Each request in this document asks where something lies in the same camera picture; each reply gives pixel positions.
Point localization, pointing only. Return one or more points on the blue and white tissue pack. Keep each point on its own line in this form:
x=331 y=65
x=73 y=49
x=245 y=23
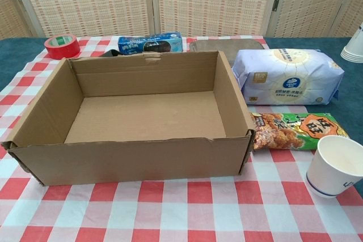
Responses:
x=286 y=77

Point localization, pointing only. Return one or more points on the orange and green snack bag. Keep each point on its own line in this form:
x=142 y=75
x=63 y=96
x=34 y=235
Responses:
x=295 y=131

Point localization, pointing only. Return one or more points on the white small paper cup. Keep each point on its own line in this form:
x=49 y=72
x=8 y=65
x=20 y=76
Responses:
x=326 y=174

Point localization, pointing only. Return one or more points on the blue cookie box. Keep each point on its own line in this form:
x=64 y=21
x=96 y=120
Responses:
x=150 y=42

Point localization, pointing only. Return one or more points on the brown cardboard box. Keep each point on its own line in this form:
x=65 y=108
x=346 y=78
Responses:
x=133 y=162

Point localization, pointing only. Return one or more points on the silver metal tray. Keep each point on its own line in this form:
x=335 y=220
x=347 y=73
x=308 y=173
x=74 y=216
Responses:
x=215 y=45

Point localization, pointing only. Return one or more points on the red white checkered tablecloth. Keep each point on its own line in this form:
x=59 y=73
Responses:
x=158 y=213

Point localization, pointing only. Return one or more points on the red tape roll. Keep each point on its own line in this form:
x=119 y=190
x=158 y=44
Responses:
x=63 y=49

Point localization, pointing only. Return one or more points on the woven bamboo folding screen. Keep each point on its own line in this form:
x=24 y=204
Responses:
x=90 y=1

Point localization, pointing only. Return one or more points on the stack of white paper cups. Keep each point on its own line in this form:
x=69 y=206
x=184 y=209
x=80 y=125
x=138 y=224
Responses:
x=354 y=46

